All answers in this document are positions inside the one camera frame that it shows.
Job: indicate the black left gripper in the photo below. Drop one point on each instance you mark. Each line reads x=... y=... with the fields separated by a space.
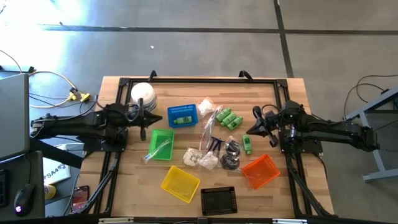
x=135 y=123

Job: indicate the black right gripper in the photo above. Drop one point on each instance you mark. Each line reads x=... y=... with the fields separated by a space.
x=275 y=127

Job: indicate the green travel bottle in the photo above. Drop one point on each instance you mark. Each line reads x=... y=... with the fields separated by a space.
x=223 y=115
x=229 y=119
x=183 y=120
x=235 y=123
x=247 y=144

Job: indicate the toothbrush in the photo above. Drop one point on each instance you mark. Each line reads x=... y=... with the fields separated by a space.
x=206 y=137
x=214 y=116
x=157 y=151

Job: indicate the bag of cotton swabs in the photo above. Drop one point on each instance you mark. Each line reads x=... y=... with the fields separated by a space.
x=191 y=156

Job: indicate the bag of white cotton pads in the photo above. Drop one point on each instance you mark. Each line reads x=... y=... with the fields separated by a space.
x=208 y=160

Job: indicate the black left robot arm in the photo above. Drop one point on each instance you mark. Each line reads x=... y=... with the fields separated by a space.
x=77 y=124

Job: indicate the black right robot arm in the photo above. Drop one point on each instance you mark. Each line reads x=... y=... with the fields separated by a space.
x=335 y=129

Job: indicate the green plastic basket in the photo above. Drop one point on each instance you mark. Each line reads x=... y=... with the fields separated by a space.
x=161 y=137

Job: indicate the white-lidded wipes canister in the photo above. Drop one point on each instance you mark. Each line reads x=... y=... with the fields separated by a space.
x=143 y=91

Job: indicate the blue plastic basket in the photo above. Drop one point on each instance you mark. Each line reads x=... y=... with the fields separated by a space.
x=186 y=110

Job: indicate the orange plastic basket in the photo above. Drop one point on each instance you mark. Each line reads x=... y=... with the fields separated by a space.
x=261 y=171

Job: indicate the bag of white cotton balls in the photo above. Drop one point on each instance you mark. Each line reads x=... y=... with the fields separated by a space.
x=206 y=107

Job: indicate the yellow plastic basket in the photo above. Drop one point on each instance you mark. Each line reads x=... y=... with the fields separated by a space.
x=180 y=184

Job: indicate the black plastic basket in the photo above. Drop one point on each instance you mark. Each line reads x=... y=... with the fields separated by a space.
x=218 y=201

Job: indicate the white power adapter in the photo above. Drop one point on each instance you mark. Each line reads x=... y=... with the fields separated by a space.
x=70 y=147

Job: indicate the black desk leg bar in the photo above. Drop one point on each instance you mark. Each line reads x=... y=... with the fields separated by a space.
x=56 y=154

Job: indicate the white printed box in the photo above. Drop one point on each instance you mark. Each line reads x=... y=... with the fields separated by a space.
x=56 y=171

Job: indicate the yellow round object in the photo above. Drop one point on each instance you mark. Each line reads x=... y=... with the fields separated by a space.
x=50 y=192

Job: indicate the black side desk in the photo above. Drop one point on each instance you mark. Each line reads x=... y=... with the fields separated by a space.
x=38 y=174

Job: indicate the grey monitor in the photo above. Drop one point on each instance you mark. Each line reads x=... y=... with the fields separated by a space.
x=14 y=115

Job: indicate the black computer mouse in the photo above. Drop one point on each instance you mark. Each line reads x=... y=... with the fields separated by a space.
x=24 y=199

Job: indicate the black keyboard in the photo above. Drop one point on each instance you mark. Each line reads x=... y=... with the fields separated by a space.
x=3 y=186

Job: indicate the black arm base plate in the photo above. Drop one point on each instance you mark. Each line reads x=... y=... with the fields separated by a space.
x=93 y=147
x=306 y=147

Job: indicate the black aluminium table frame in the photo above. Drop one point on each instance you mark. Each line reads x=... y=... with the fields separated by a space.
x=202 y=80

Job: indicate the silver metal bracket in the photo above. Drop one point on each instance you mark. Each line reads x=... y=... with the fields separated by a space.
x=289 y=221
x=116 y=221

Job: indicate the grey metal table frame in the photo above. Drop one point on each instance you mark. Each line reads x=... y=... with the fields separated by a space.
x=381 y=175

